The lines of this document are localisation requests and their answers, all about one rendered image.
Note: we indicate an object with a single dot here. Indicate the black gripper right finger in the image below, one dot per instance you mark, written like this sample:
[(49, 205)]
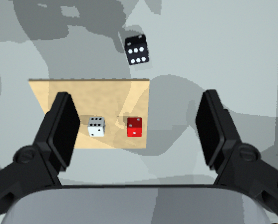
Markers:
[(223, 149)]

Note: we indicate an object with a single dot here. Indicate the black die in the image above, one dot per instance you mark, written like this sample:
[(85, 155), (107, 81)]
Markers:
[(136, 49)]

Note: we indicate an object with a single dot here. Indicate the tan mottled mat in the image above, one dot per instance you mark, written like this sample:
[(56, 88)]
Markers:
[(113, 99)]

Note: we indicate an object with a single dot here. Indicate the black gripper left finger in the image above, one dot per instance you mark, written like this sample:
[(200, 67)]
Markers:
[(37, 166)]

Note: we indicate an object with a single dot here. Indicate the white die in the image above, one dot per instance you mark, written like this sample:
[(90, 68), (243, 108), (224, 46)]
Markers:
[(96, 126)]

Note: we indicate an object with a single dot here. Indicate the red die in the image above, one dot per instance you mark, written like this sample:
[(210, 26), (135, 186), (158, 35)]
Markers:
[(134, 127)]

